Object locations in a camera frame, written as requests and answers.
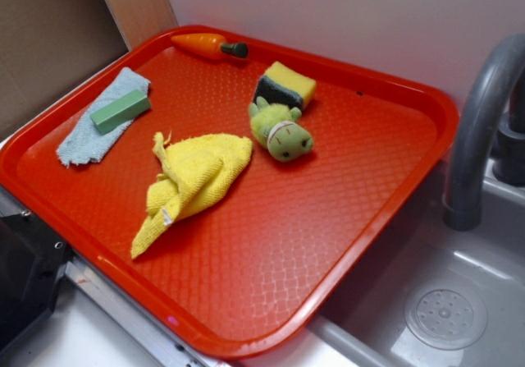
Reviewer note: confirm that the green rectangular block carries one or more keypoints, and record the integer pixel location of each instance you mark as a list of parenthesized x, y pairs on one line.
[(122, 110)]

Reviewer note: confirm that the red plastic tray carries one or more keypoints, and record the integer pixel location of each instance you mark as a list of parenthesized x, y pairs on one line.
[(246, 274)]

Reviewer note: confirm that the green plush turtle toy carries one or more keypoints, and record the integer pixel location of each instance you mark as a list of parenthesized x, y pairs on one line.
[(275, 127)]

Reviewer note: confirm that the yellow towel cloth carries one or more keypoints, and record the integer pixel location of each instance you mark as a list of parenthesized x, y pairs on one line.
[(196, 174)]

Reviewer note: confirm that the yellow and black sponge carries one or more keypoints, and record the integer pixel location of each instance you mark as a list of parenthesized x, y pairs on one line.
[(280, 84)]

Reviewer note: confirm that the orange toy carrot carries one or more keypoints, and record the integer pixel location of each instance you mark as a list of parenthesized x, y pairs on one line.
[(210, 46)]

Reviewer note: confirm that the light blue cloth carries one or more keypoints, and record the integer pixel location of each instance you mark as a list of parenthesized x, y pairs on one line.
[(86, 144)]

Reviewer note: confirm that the grey plastic sink basin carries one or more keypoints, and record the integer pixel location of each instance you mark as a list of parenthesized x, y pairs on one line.
[(426, 295)]

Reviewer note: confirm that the grey toy faucet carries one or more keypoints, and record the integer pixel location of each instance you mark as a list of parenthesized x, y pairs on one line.
[(492, 120)]

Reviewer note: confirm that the brown cardboard panel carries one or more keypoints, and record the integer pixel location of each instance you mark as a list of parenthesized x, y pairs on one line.
[(48, 47)]

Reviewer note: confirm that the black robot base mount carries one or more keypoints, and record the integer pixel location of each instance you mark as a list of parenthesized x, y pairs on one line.
[(33, 263)]

